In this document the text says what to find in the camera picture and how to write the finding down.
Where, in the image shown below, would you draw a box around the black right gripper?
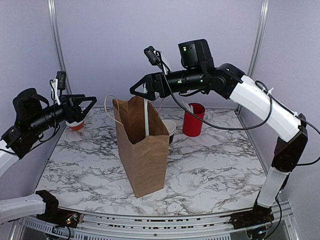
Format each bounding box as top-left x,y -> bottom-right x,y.
129,66 -> 205,101

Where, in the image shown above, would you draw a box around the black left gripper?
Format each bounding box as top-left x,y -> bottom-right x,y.
28,94 -> 97,135

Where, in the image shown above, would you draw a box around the white stirrer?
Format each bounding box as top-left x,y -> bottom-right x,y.
143,97 -> 150,137

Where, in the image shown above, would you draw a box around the brown paper bag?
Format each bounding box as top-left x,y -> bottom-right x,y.
112,96 -> 170,198

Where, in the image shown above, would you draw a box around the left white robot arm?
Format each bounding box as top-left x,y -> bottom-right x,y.
0,71 -> 97,228

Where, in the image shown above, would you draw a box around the orange object behind left arm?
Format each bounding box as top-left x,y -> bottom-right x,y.
65,120 -> 84,131

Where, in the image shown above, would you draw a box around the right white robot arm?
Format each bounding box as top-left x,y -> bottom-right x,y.
130,39 -> 308,225

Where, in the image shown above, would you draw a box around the white wrapped stirrer packets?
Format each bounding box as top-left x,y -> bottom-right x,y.
182,101 -> 194,114

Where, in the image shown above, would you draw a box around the stacked black paper cups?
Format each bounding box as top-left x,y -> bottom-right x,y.
162,119 -> 177,145

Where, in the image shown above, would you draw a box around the red cylindrical holder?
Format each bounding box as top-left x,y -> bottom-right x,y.
182,103 -> 205,137

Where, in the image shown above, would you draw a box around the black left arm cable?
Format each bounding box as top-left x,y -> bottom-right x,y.
0,79 -> 63,155

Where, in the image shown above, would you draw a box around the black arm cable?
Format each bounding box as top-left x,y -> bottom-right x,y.
154,49 -> 320,167
0,79 -> 63,155

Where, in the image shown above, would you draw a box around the aluminium frame post left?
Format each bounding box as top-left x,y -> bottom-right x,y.
47,0 -> 72,95

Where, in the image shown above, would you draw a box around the aluminium frame post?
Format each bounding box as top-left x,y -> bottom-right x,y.
47,0 -> 72,95
236,0 -> 271,113

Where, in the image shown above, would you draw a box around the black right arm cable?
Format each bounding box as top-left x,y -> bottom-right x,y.
154,49 -> 320,167

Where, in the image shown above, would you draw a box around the aluminium frame post right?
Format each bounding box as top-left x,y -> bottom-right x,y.
236,0 -> 271,113

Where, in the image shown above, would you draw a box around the aluminium front rail base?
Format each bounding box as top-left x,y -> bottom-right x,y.
8,201 -> 301,240

